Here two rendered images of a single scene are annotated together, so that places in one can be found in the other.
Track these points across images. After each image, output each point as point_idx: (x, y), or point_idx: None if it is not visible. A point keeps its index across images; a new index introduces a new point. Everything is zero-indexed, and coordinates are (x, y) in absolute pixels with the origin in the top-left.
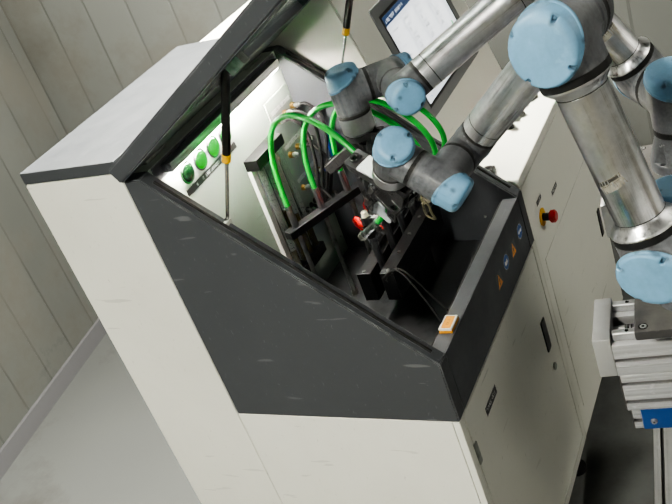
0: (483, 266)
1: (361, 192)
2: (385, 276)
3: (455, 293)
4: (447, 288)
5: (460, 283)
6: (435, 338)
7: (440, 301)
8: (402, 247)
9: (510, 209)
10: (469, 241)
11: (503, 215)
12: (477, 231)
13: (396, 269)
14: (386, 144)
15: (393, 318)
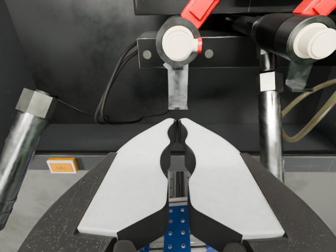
0: (178, 170)
1: (52, 206)
2: (115, 66)
3: (207, 88)
4: (219, 75)
5: (227, 88)
6: (42, 154)
7: (192, 74)
8: (223, 55)
9: (308, 171)
10: (326, 71)
11: (296, 167)
12: (333, 88)
13: (96, 112)
14: None
15: (159, 17)
